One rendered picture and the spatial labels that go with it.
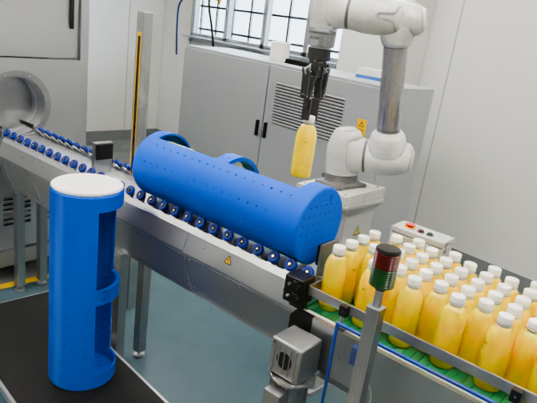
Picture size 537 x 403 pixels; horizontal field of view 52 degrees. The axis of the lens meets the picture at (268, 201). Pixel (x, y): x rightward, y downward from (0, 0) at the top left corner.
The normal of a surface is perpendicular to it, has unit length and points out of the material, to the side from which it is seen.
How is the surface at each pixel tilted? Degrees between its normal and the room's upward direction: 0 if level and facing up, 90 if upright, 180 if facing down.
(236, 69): 90
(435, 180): 90
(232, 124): 90
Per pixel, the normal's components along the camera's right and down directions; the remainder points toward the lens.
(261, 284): -0.56, -0.17
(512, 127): -0.72, 0.13
